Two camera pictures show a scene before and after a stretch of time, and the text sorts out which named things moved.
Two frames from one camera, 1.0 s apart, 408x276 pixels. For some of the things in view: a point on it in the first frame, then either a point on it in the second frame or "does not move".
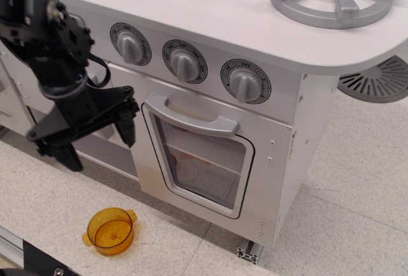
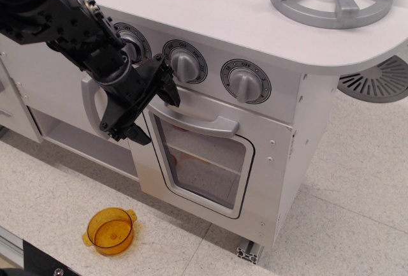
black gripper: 81,108 -> 131,90
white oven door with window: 229,172 does not move
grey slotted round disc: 386,82 does not move
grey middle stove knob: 185,61 does not move
